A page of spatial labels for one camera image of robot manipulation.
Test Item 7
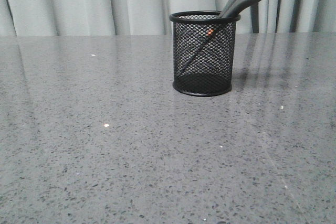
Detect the black mesh pen cup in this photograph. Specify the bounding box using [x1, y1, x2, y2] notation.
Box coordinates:
[170, 10, 240, 97]

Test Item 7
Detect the grey pleated curtain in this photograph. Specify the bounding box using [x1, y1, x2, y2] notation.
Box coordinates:
[1, 0, 335, 36]

